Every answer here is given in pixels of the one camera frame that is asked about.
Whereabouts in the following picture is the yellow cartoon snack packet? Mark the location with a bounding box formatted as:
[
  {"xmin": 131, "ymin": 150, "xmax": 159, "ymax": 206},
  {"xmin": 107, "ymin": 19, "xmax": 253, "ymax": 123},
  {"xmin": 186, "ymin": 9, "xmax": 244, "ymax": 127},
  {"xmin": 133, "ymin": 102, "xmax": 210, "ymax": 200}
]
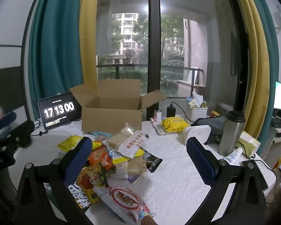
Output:
[{"xmin": 68, "ymin": 164, "xmax": 109, "ymax": 209}]

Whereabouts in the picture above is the brown cardboard box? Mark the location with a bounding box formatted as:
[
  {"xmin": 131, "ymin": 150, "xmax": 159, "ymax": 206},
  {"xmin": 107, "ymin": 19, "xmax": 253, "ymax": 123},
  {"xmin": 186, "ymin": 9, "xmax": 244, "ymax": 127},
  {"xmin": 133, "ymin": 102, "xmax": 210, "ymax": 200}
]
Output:
[{"xmin": 69, "ymin": 79, "xmax": 167, "ymax": 133}]

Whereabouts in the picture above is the computer monitor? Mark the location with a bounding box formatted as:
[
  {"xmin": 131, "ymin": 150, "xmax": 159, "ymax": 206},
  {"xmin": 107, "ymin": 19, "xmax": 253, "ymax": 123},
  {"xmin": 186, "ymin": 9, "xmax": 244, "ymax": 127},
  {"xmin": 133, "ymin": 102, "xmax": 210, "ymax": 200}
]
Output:
[{"xmin": 274, "ymin": 81, "xmax": 281, "ymax": 111}]

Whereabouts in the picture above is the blue white snack packet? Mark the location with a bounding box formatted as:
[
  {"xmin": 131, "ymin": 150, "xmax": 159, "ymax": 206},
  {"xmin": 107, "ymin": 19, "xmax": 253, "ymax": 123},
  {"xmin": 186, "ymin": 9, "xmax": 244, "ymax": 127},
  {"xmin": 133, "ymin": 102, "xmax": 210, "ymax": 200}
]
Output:
[{"xmin": 108, "ymin": 146, "xmax": 144, "ymax": 164}]

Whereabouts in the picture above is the beige snack packet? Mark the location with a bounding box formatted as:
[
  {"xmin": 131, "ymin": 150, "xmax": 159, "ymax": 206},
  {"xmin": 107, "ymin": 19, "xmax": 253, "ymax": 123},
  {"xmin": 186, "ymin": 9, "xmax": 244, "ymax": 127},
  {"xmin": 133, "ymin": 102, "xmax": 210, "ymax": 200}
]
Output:
[{"xmin": 108, "ymin": 155, "xmax": 147, "ymax": 180}]

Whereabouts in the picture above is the black window frame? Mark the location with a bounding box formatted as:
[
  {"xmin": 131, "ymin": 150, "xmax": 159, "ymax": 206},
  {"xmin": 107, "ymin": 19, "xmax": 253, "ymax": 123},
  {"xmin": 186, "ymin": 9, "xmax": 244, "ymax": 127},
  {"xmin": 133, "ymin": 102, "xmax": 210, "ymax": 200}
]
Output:
[{"xmin": 148, "ymin": 0, "xmax": 161, "ymax": 99}]

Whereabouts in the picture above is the white plastic device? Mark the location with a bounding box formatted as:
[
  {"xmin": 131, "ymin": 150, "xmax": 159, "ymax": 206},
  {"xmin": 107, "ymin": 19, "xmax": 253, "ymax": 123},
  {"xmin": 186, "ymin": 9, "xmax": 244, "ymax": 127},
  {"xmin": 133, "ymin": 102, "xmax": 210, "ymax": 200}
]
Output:
[{"xmin": 183, "ymin": 125, "xmax": 211, "ymax": 145}]

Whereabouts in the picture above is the orange snack packet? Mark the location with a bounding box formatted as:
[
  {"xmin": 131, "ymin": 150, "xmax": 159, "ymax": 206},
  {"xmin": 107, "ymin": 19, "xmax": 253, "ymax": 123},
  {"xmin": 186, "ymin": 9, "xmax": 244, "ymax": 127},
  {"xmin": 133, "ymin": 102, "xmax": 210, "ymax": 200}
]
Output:
[{"xmin": 88, "ymin": 141, "xmax": 114, "ymax": 170}]

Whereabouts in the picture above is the white red-circle snack packet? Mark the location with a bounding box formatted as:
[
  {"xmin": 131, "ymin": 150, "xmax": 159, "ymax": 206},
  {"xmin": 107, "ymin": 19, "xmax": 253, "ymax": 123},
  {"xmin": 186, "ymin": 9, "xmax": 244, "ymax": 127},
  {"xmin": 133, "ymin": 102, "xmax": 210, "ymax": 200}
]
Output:
[{"xmin": 94, "ymin": 186, "xmax": 155, "ymax": 224}]

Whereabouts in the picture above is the steel thermos bottle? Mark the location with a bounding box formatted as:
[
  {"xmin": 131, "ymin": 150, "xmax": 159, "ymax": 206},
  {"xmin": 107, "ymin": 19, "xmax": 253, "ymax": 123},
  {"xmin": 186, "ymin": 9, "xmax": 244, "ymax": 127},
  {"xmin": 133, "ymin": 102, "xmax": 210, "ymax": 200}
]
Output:
[{"xmin": 217, "ymin": 110, "xmax": 246, "ymax": 157}]

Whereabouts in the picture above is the black balcony railing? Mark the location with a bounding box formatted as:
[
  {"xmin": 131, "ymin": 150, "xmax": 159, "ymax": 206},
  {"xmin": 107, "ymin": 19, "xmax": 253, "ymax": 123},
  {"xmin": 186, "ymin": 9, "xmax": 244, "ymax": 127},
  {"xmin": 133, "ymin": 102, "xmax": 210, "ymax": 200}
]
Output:
[{"xmin": 96, "ymin": 64, "xmax": 204, "ymax": 85}]

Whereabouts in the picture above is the yellow wipes packet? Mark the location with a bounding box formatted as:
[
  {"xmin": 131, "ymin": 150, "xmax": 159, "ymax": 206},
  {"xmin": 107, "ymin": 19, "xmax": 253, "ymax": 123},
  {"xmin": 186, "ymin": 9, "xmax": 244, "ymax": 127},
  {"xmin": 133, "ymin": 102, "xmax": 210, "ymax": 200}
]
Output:
[{"xmin": 160, "ymin": 117, "xmax": 191, "ymax": 132}]

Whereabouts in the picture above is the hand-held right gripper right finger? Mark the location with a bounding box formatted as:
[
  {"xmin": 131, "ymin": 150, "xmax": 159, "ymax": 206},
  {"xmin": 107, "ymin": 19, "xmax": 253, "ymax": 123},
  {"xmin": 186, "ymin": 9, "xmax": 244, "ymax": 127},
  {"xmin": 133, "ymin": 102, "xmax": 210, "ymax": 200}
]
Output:
[{"xmin": 186, "ymin": 136, "xmax": 270, "ymax": 225}]

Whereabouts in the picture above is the pale green tissue pack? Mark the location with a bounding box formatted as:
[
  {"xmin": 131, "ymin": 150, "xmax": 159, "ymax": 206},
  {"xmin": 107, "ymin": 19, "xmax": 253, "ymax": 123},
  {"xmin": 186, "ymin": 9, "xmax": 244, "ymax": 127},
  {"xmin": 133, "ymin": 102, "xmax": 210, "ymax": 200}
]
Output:
[{"xmin": 238, "ymin": 131, "xmax": 261, "ymax": 158}]

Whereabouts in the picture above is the plain yellow snack packet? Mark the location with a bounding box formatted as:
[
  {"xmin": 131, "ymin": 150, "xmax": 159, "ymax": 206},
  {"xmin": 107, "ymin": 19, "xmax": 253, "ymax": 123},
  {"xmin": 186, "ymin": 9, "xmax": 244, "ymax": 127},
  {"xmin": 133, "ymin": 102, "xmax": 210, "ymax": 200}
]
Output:
[{"xmin": 56, "ymin": 135, "xmax": 85, "ymax": 152}]

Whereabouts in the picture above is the white squeeze tube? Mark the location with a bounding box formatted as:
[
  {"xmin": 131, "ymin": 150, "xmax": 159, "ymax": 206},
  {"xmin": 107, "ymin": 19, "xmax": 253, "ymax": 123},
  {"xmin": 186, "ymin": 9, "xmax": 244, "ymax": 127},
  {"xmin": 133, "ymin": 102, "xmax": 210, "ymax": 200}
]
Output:
[{"xmin": 222, "ymin": 147, "xmax": 243, "ymax": 163}]

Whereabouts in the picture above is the clear bread packet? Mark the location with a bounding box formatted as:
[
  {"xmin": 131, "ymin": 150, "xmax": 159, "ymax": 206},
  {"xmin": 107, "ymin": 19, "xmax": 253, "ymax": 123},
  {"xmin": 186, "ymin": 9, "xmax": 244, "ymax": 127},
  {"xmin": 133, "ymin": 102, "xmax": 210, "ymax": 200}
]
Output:
[{"xmin": 108, "ymin": 122, "xmax": 136, "ymax": 149}]

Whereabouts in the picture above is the grey pouch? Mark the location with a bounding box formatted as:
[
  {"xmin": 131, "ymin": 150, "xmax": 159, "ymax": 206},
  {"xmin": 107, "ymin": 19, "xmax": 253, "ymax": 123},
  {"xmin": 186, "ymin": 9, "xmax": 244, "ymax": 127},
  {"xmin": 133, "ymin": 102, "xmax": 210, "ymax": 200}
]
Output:
[{"xmin": 192, "ymin": 116, "xmax": 225, "ymax": 144}]

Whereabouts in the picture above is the blue clear snack packet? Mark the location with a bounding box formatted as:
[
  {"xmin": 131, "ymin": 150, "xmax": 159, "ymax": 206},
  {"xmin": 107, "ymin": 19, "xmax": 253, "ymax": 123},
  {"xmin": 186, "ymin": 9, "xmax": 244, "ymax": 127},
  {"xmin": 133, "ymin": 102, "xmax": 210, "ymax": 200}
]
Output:
[{"xmin": 92, "ymin": 131, "xmax": 113, "ymax": 141}]

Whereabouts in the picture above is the white red-text snack packet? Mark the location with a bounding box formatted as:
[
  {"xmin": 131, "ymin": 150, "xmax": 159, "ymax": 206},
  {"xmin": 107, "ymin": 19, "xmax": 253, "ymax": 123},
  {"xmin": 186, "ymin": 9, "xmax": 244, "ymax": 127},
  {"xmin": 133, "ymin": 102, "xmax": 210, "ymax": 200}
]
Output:
[{"xmin": 117, "ymin": 129, "xmax": 151, "ymax": 159}]

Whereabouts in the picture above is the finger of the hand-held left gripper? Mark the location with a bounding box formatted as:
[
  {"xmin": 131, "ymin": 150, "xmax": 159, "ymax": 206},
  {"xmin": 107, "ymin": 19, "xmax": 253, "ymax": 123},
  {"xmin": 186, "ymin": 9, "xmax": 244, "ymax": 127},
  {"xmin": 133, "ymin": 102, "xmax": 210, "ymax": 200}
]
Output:
[
  {"xmin": 0, "ymin": 120, "xmax": 35, "ymax": 151},
  {"xmin": 0, "ymin": 111, "xmax": 17, "ymax": 132}
]

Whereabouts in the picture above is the yellow curtain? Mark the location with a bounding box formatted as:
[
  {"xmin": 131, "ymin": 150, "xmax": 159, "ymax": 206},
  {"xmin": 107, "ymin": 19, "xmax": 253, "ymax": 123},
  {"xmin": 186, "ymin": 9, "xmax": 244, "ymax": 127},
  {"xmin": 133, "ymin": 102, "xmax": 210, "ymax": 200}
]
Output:
[
  {"xmin": 232, "ymin": 0, "xmax": 272, "ymax": 134},
  {"xmin": 79, "ymin": 0, "xmax": 101, "ymax": 96}
]

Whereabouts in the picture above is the black round device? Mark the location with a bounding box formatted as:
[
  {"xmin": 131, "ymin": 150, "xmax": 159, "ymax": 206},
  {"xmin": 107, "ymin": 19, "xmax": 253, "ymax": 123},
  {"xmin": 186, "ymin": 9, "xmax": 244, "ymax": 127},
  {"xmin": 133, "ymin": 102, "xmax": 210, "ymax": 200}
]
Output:
[{"xmin": 18, "ymin": 133, "xmax": 34, "ymax": 149}]

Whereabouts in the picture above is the black tablet clock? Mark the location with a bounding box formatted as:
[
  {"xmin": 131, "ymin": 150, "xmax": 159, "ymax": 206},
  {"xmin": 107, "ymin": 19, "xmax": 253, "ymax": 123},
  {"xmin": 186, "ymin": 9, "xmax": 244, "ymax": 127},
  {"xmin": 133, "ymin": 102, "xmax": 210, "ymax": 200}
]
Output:
[{"xmin": 37, "ymin": 92, "xmax": 82, "ymax": 131}]

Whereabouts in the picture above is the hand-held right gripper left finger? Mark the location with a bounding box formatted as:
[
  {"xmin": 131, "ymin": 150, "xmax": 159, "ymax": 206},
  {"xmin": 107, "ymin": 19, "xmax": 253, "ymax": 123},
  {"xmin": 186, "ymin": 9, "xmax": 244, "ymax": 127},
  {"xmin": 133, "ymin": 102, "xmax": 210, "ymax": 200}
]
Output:
[{"xmin": 14, "ymin": 136, "xmax": 94, "ymax": 225}]

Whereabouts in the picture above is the white slatted basket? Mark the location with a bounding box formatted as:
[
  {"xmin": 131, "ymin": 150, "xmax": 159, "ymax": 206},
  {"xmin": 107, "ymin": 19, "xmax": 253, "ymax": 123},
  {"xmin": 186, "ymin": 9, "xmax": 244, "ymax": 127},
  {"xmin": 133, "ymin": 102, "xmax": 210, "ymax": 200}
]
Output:
[{"xmin": 190, "ymin": 105, "xmax": 208, "ymax": 122}]

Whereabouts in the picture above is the black snack packet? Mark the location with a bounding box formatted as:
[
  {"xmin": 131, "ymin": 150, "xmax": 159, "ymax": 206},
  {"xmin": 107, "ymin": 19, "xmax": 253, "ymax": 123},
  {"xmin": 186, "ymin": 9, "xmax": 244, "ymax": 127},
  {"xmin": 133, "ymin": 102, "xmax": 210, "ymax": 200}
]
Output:
[{"xmin": 144, "ymin": 149, "xmax": 163, "ymax": 173}]

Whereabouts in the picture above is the white crumpled bag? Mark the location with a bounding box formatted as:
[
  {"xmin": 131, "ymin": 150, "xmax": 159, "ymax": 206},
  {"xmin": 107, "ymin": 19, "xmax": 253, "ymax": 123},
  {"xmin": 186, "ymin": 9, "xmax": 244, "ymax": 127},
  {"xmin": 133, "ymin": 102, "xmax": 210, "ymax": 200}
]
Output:
[{"xmin": 192, "ymin": 91, "xmax": 204, "ymax": 104}]

